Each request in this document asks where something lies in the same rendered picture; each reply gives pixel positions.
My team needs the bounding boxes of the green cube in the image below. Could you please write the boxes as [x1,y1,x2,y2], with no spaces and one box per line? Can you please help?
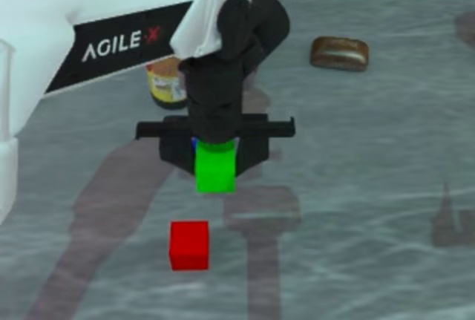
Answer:
[194,139,238,194]

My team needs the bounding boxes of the red cube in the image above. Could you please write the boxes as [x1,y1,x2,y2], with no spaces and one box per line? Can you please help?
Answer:
[168,220,210,272]

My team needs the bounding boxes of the dark bottle with yellow label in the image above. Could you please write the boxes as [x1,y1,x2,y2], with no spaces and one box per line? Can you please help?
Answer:
[145,60,189,111]

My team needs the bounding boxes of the brown bread loaf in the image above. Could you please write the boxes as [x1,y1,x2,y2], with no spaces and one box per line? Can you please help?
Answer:
[310,36,370,73]

